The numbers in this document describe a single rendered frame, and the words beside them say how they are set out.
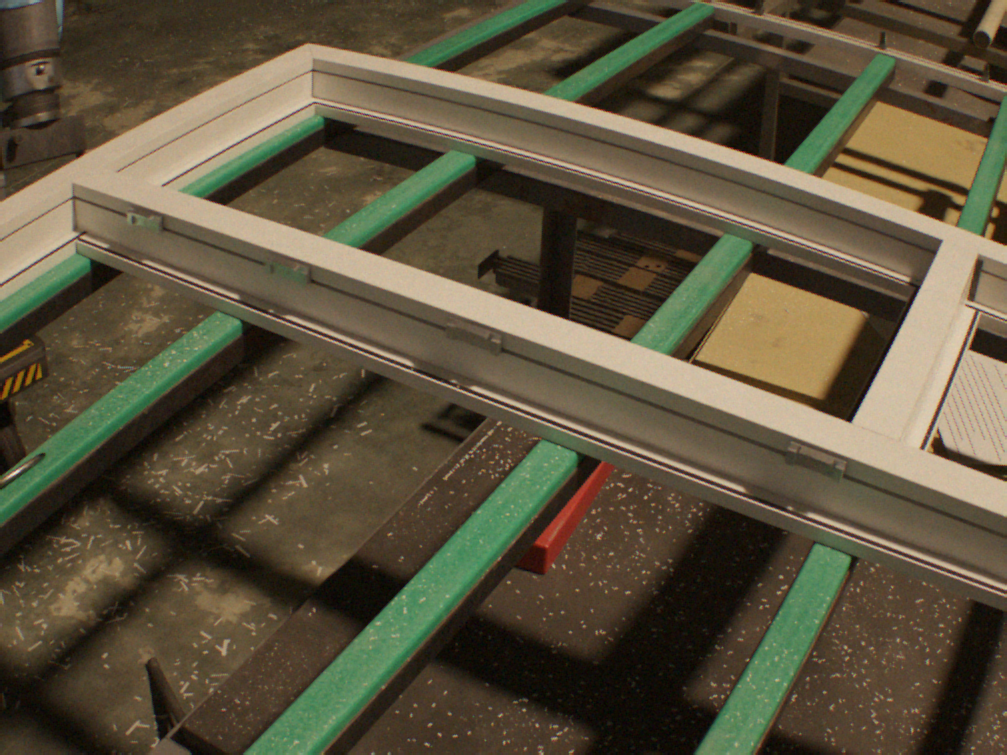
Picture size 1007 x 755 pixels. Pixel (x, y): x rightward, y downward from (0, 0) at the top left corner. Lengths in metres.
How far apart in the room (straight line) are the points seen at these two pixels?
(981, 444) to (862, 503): 0.59
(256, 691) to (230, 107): 0.68
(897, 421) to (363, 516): 1.43
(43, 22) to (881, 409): 1.12
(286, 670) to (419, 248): 1.97
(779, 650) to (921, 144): 1.62
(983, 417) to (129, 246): 1.03
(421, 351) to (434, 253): 1.97
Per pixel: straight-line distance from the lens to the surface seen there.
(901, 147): 2.32
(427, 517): 1.35
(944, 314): 1.14
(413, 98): 1.50
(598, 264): 2.35
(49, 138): 1.60
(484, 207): 3.24
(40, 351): 2.19
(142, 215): 1.22
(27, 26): 1.59
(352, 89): 1.55
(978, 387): 1.62
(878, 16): 2.59
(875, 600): 1.33
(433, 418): 2.48
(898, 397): 1.00
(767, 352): 1.58
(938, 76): 2.09
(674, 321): 1.17
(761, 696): 0.83
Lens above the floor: 1.47
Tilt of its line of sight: 34 degrees down
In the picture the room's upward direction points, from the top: 3 degrees clockwise
